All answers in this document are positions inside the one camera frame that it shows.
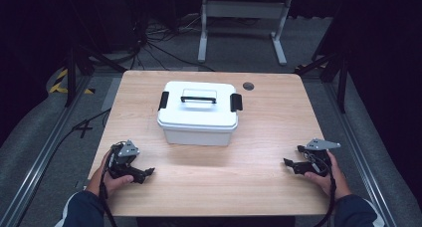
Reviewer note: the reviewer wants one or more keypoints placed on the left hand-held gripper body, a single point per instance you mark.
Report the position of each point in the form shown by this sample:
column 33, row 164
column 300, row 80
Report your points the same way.
column 127, row 150

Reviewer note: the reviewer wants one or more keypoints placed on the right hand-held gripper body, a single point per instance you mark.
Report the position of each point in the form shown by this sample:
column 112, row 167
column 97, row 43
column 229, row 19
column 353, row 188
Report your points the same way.
column 320, row 144

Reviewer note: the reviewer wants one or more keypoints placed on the person's right hand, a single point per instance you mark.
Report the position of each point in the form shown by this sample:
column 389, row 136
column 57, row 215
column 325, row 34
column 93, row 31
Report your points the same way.
column 336, row 180

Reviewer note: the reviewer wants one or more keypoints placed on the person's left hand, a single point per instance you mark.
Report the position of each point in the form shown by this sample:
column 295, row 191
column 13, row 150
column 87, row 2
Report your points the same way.
column 103, row 182

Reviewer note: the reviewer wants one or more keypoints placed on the black tape floor mark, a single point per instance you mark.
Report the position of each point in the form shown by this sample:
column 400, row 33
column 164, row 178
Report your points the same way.
column 83, row 128

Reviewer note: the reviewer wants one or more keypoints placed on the black box latch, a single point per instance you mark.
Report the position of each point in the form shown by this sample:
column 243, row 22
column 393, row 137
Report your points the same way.
column 163, row 101
column 236, row 102

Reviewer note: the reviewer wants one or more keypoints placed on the black tripod stand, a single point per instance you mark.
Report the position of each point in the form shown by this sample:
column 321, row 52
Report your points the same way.
column 341, row 84
column 70, row 77

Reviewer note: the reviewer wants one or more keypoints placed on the white plastic storage box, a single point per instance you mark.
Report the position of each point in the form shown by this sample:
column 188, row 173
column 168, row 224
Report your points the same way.
column 199, row 137

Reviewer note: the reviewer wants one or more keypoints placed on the white storage box lid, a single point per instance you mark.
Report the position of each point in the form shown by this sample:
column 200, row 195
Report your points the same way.
column 199, row 115

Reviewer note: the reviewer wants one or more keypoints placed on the dark curtain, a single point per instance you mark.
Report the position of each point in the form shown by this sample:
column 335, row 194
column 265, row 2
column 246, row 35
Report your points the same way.
column 388, row 71
column 23, row 38

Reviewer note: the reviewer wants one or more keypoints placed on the metal floor rail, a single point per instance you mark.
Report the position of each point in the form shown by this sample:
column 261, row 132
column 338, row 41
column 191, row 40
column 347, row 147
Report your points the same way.
column 361, row 154
column 40, row 160

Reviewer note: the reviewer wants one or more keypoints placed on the white metal table frame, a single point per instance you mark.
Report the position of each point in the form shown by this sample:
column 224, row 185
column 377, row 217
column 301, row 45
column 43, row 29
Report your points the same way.
column 245, row 9

